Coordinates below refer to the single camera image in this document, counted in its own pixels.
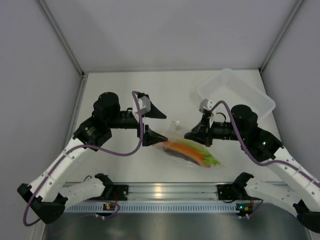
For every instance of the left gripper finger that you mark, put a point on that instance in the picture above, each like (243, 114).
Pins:
(151, 137)
(152, 112)

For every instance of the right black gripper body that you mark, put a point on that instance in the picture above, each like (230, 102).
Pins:
(223, 130)

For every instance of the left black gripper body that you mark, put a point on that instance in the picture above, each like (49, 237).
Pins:
(124, 121)

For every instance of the clear zip top bag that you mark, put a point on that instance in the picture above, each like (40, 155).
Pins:
(175, 132)

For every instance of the orange purple fake fruit slice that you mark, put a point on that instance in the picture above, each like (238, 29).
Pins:
(179, 150)

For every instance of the green fake celery stalk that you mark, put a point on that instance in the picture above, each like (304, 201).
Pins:
(207, 158)

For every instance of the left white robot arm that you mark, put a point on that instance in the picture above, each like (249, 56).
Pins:
(48, 197)

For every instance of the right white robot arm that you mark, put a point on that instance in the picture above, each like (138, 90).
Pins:
(240, 123)

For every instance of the translucent plastic bin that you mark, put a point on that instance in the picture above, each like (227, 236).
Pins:
(239, 87)

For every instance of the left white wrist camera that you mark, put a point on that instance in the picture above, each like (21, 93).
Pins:
(141, 105)

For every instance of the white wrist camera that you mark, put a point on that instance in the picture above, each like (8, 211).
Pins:
(206, 106)
(141, 105)

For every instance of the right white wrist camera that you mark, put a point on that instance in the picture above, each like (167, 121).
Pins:
(206, 106)

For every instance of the left aluminium frame post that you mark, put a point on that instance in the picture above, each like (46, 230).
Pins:
(59, 34)

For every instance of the aluminium frame post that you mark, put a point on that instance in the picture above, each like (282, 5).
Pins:
(285, 26)
(59, 34)

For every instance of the aluminium mounting rail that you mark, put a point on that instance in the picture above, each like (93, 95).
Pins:
(177, 191)

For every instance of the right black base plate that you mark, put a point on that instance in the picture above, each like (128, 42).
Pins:
(227, 192)

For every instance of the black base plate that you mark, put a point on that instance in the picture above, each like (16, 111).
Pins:
(118, 192)
(227, 192)

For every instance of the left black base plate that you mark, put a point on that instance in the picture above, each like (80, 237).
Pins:
(118, 192)

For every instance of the white slotted cable duct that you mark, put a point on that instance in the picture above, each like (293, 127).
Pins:
(169, 207)

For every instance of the right aluminium frame post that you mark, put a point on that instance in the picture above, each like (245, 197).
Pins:
(285, 26)

